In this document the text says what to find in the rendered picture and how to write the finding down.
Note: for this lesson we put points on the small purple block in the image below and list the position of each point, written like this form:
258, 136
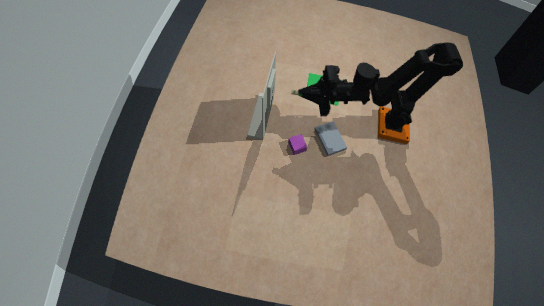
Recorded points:
297, 144

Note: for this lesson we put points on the green square mat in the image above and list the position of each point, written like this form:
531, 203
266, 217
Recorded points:
313, 78

